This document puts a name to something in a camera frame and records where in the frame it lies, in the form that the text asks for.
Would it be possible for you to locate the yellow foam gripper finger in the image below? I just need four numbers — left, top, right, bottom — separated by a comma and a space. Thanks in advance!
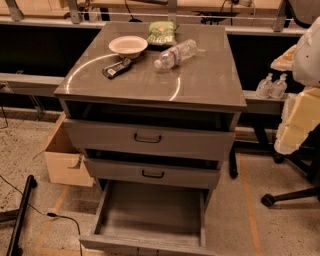
274, 87, 320, 155
270, 45, 296, 71

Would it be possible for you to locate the clear plastic water bottle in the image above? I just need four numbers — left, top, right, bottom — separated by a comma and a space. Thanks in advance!
154, 39, 197, 69

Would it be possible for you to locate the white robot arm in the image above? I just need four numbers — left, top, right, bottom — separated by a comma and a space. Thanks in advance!
271, 17, 320, 155

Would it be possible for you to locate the right clear sanitizer bottle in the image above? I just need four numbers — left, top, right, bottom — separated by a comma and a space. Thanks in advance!
269, 73, 287, 99

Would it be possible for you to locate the clear sanitizer bottle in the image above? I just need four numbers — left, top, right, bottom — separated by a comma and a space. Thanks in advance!
269, 73, 287, 99
256, 73, 273, 98

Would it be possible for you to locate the left clear sanitizer bottle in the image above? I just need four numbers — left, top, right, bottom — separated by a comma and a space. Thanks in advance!
256, 73, 273, 98

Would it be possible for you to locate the grey middle drawer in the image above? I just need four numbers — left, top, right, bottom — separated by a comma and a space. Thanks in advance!
84, 158, 220, 189

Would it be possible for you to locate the grey drawer cabinet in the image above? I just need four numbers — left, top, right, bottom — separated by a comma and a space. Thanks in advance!
53, 21, 248, 201

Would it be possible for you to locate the grey top drawer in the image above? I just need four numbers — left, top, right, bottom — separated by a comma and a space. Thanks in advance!
63, 119, 234, 161

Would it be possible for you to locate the grey open bottom drawer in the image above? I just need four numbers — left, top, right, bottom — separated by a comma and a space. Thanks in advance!
80, 181, 214, 256

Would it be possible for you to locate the black office chair base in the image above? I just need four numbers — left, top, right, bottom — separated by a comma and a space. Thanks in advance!
261, 127, 320, 208

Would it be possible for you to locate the green chip bag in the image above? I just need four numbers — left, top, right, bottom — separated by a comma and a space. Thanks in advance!
147, 21, 178, 46

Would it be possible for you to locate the white paper bowl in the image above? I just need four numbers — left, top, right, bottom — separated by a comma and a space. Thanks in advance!
109, 36, 148, 59

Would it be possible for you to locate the black snack bar wrapper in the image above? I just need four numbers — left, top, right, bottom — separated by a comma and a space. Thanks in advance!
102, 58, 132, 79

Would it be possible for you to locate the cardboard box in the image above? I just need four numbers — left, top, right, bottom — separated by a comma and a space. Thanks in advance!
35, 113, 94, 187

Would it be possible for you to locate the black stand leg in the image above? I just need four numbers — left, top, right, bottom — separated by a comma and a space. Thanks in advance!
6, 175, 37, 256

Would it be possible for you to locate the black floor cable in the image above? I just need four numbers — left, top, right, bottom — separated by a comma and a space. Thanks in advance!
0, 174, 84, 256

